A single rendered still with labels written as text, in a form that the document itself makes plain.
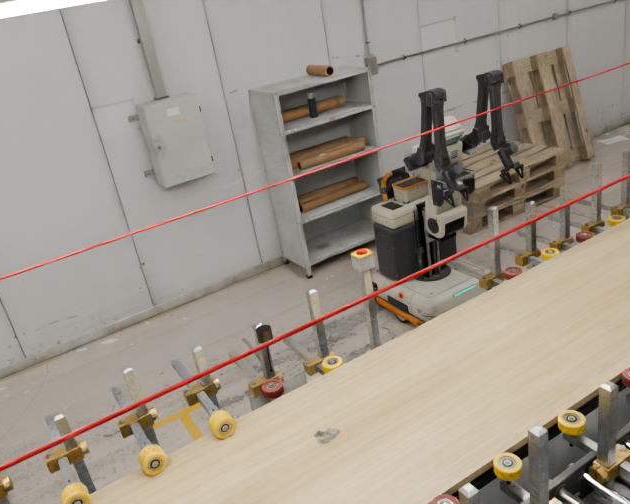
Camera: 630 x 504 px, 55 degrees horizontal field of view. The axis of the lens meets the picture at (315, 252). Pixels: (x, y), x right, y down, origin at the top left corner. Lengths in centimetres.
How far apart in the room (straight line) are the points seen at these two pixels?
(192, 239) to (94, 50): 158
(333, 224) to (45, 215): 246
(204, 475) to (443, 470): 75
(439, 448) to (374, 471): 22
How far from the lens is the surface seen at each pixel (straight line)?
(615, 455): 203
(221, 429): 217
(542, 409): 214
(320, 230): 555
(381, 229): 411
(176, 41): 481
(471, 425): 207
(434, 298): 400
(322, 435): 209
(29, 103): 459
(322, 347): 252
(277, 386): 234
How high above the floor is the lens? 227
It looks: 24 degrees down
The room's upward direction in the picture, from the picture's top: 10 degrees counter-clockwise
